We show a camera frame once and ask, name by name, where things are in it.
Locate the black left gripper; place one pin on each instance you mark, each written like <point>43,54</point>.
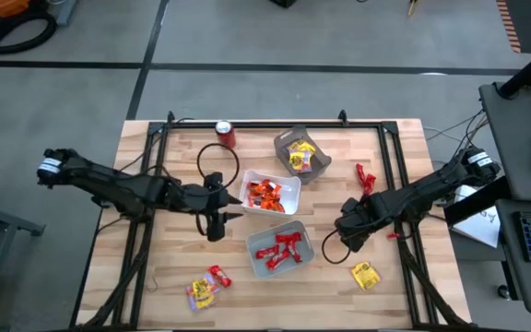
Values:
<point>215,203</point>

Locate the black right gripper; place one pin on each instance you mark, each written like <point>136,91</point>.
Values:
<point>355,223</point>

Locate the yellow purple sour candy packet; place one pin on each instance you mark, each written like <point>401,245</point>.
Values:
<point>308,161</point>
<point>199,302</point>
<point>205,286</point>

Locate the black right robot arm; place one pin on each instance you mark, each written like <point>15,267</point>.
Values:
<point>431,196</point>

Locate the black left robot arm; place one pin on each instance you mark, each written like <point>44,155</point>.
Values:
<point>81,173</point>

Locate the white plastic bin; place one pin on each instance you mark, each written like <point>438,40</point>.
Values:
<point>293,184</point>

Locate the light grey plastic bin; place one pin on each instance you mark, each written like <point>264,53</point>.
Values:
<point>258,267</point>

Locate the red soda can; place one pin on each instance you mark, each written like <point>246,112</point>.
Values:
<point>225,134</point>

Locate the black desk base bar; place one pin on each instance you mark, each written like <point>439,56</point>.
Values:
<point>477,205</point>

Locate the white paper sheet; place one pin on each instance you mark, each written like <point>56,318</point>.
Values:
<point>482,226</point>

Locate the black caster wheel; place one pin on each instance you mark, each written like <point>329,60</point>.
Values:
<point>503,292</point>

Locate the black floor object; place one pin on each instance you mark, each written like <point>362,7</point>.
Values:
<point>284,3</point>

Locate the wooden stand leg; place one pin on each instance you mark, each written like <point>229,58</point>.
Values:
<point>413,7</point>

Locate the black metal pole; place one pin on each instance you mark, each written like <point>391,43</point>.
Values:
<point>528,69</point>

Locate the grey metal stand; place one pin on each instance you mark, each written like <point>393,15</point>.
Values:
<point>67,11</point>

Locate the black aluminium table frame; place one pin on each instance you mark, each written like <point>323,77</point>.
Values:
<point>256,124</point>

